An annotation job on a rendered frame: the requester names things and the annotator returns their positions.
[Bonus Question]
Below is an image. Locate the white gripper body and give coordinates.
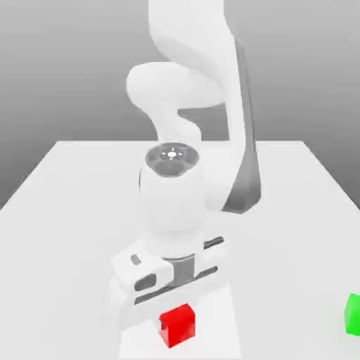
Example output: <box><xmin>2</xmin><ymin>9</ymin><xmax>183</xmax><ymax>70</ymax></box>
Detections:
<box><xmin>117</xmin><ymin>264</ymin><xmax>232</xmax><ymax>330</ymax></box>

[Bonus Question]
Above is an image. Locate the small red cube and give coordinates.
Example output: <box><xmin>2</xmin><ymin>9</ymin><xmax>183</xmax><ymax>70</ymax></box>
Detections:
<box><xmin>158</xmin><ymin>302</ymin><xmax>196</xmax><ymax>349</ymax></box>

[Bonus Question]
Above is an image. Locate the small green cube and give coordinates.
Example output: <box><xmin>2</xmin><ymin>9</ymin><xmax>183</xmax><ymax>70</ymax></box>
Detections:
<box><xmin>344</xmin><ymin>292</ymin><xmax>360</xmax><ymax>337</ymax></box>

